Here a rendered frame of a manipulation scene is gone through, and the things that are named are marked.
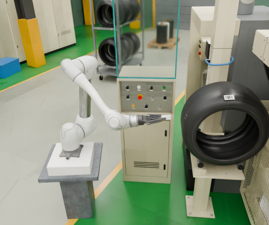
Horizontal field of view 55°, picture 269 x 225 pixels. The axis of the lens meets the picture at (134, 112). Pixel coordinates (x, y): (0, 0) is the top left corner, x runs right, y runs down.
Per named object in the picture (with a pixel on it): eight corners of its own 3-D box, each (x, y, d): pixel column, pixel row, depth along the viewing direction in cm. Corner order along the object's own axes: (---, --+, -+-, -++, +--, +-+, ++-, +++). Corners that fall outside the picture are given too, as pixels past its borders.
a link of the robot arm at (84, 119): (71, 135, 241) (87, 125, 257) (84, 142, 234) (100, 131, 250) (69, 56, 200) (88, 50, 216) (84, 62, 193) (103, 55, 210)
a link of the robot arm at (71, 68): (76, 73, 186) (88, 68, 196) (59, 56, 188) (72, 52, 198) (70, 85, 194) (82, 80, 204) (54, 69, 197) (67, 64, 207)
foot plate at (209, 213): (185, 195, 279) (185, 194, 278) (210, 197, 276) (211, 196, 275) (187, 216, 256) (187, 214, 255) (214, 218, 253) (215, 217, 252)
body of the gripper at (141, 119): (136, 118, 180) (149, 117, 178) (137, 113, 187) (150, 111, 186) (138, 127, 183) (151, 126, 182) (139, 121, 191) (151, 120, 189)
